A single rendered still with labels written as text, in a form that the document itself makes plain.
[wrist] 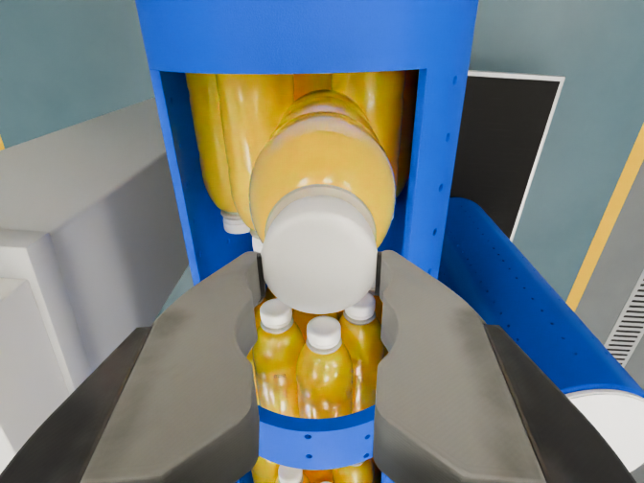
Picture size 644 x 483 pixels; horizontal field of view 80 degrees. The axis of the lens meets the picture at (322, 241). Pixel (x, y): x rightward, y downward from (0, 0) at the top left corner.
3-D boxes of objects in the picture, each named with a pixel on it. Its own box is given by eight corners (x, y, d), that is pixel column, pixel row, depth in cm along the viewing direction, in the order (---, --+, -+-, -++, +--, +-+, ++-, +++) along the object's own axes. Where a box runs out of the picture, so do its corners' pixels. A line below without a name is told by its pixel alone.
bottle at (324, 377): (296, 462, 51) (287, 356, 42) (304, 416, 57) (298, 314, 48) (350, 467, 50) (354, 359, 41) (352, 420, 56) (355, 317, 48)
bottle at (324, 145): (303, 192, 33) (277, 346, 16) (264, 112, 30) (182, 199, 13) (382, 158, 31) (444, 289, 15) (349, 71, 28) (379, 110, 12)
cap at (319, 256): (295, 302, 15) (291, 333, 14) (246, 219, 14) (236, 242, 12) (389, 268, 14) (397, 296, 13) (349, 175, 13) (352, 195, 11)
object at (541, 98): (355, 373, 206) (356, 396, 193) (396, 63, 136) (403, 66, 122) (452, 378, 206) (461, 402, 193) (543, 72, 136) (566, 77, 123)
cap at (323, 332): (305, 347, 43) (304, 334, 42) (309, 325, 47) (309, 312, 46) (339, 350, 43) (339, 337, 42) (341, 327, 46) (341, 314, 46)
